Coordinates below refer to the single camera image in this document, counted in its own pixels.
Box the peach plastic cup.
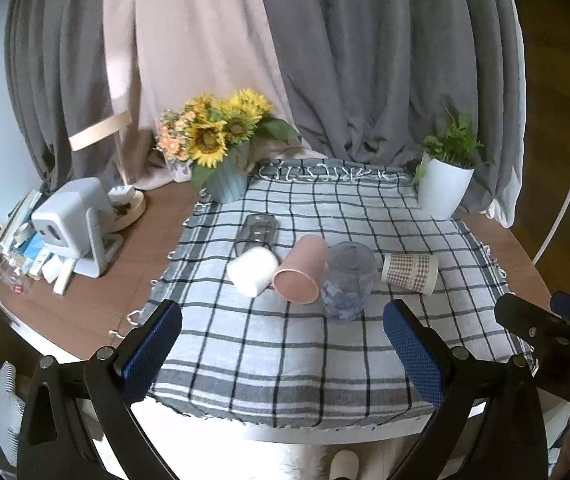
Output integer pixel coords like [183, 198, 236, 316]
[272, 235, 328, 304]

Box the clear blue patterned cup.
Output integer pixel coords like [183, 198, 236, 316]
[321, 242, 377, 323]

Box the wooden desk lamp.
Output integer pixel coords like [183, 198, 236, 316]
[69, 110, 146, 233]

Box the houndstooth paper cup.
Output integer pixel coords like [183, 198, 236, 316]
[381, 254, 439, 295]

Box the sunflower bouquet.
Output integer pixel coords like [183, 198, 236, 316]
[155, 89, 299, 190]

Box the green potted plant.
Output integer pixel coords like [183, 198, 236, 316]
[419, 108, 486, 169]

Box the stack of books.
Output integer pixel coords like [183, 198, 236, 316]
[0, 188, 52, 281]

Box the black white checkered tablecloth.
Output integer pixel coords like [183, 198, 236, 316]
[109, 158, 537, 430]

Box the beige curtain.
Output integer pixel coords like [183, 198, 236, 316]
[102, 0, 327, 191]

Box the dark clear glass tumbler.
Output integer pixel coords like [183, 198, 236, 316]
[233, 214, 279, 257]

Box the white plastic cup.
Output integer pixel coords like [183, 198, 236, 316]
[227, 247, 279, 298]

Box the grey curtain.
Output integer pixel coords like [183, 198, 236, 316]
[5, 0, 526, 226]

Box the grey ribbed flower pot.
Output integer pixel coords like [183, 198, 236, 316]
[205, 142, 250, 204]

